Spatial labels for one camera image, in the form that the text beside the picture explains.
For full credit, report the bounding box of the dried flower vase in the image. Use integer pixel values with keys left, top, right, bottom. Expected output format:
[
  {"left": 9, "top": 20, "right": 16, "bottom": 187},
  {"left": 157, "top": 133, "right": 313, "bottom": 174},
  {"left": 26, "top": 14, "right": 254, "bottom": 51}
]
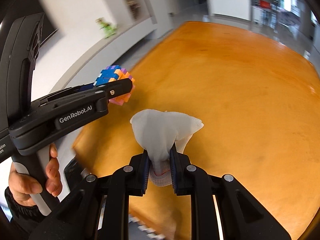
[{"left": 127, "top": 1, "right": 140, "bottom": 20}]

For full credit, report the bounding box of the white sideboard cabinet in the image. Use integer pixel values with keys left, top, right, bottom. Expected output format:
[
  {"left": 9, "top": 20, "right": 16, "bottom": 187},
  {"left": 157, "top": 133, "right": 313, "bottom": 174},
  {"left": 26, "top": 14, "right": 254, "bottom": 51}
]
[{"left": 51, "top": 17, "right": 157, "bottom": 92}]

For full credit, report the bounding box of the black sleeve left forearm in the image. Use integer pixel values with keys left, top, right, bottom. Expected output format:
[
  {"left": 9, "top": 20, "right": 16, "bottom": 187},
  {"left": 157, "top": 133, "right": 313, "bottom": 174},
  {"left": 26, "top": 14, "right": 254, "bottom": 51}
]
[{"left": 4, "top": 187, "right": 46, "bottom": 239}]

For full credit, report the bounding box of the white cloth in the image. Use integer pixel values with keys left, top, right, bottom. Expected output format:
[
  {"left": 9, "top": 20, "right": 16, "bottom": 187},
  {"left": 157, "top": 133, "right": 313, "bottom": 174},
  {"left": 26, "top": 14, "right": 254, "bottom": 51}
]
[{"left": 130, "top": 109, "right": 204, "bottom": 187}]

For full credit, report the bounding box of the colourful foam puzzle cube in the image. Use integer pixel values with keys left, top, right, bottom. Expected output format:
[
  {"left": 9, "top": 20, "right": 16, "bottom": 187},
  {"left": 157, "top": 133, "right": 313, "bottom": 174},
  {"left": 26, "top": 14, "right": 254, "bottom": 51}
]
[{"left": 93, "top": 65, "right": 135, "bottom": 106}]

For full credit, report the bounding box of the green toy dinosaur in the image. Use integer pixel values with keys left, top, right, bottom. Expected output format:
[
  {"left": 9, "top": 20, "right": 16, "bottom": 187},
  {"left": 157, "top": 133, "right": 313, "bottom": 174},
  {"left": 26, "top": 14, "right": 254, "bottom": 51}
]
[{"left": 95, "top": 18, "right": 117, "bottom": 38}]

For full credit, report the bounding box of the red chair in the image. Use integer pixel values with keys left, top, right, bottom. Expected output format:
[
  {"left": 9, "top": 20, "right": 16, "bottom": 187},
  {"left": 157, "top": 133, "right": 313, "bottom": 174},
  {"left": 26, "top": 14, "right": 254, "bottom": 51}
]
[{"left": 259, "top": 0, "right": 271, "bottom": 9}]

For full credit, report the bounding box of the person left hand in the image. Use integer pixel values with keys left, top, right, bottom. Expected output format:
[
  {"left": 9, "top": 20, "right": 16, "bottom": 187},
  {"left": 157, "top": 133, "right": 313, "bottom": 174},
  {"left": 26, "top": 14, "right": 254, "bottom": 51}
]
[{"left": 9, "top": 143, "right": 62, "bottom": 207}]

